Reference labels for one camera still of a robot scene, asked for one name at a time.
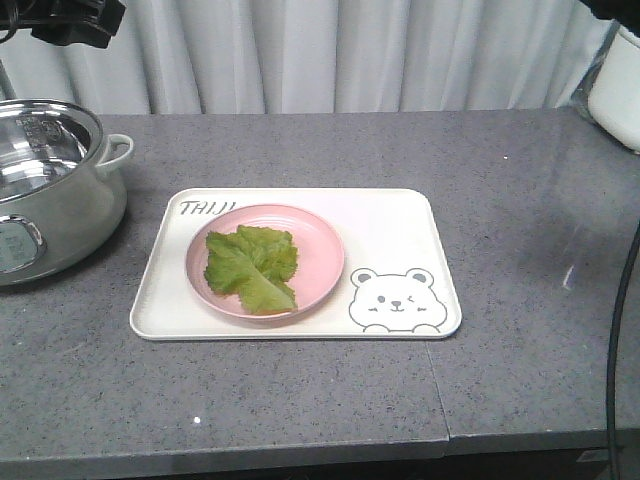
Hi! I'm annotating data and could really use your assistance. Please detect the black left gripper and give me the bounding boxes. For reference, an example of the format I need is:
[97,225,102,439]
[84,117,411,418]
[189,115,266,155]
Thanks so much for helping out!
[1,0,125,49]

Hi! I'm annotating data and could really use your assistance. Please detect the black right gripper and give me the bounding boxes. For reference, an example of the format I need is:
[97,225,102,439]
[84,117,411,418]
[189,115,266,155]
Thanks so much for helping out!
[581,0,640,33]

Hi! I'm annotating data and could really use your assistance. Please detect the green lettuce leaf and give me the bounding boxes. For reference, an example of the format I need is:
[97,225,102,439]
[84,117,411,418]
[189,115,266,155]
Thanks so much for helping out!
[204,225,298,315]

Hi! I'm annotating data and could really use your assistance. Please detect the pink round plate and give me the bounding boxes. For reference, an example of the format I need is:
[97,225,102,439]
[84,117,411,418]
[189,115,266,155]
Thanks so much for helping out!
[185,204,345,322]

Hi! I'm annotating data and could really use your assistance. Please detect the cream bear serving tray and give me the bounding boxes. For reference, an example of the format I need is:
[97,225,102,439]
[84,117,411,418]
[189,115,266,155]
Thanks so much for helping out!
[130,188,462,341]

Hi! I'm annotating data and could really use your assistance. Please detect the green electric cooking pot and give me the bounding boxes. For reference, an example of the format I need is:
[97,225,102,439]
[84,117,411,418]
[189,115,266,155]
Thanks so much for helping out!
[1,99,135,286]

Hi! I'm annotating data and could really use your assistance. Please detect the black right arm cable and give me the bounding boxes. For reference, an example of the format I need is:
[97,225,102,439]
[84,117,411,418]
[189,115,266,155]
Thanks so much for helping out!
[605,234,640,480]

